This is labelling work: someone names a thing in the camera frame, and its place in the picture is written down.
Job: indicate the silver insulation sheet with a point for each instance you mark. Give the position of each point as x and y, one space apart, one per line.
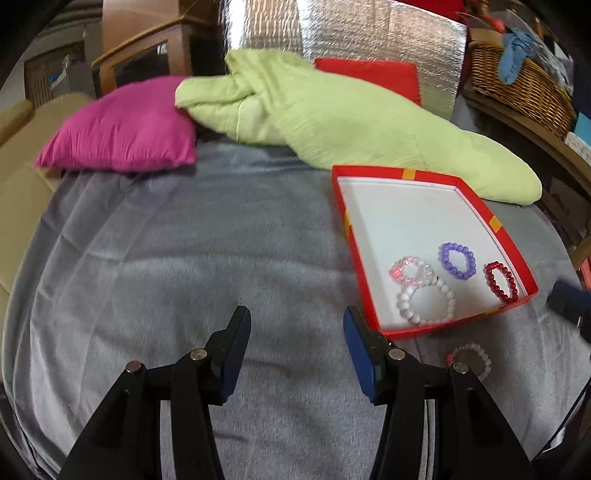
415 37

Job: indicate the red cardboard box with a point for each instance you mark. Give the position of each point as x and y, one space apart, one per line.
415 221

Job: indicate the red cushion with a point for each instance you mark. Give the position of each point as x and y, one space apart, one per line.
374 74

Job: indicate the blue cloth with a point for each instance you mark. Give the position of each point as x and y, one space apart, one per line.
515 50

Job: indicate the light green blanket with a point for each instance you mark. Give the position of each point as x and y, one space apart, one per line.
346 115

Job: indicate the wooden cabinet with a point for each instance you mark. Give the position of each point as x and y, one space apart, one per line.
152 41

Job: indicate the wicker basket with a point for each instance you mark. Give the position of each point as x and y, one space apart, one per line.
521 87

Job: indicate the wooden shelf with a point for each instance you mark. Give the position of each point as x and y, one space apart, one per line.
545 152

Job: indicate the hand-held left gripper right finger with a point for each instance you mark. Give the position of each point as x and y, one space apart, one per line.
362 364

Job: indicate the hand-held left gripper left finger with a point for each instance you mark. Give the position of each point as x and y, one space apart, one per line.
231 364

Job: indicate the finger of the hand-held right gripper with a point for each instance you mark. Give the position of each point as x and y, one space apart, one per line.
568 297

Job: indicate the magenta pillow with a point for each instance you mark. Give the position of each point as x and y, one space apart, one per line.
124 124

